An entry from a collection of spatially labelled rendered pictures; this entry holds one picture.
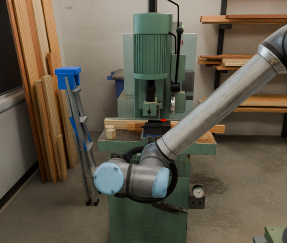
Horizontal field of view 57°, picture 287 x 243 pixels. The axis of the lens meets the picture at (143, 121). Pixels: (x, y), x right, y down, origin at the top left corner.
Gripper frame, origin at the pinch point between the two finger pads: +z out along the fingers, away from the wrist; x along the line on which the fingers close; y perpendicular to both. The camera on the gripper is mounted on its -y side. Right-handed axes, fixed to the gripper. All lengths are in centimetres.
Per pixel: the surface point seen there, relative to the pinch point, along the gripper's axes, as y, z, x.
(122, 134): 13.0, 30.5, 6.3
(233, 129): 15, 279, -116
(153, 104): 29.1, 26.8, -10.4
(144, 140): 11.2, 11.0, -6.9
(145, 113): 24.6, 28.5, -5.9
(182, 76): 47, 44, -26
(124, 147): 6.7, 22.7, 3.7
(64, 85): 47, 81, 59
